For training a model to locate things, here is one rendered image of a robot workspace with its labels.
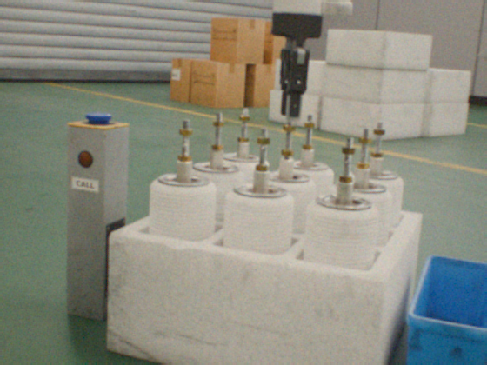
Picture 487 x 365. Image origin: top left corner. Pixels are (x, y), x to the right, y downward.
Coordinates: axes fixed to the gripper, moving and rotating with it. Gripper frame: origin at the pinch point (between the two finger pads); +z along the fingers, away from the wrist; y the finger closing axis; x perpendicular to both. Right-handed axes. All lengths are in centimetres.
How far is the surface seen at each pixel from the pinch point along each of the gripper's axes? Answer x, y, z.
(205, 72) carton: -9, -362, 13
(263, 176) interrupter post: -4.8, 11.8, 8.2
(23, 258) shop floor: -47, -31, 36
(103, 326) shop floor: -27.3, 0.9, 35.7
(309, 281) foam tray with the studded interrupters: 0.9, 21.8, 19.4
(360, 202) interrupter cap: 8.1, 15.7, 10.4
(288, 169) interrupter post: 0.2, 1.1, 9.1
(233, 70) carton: 9, -359, 11
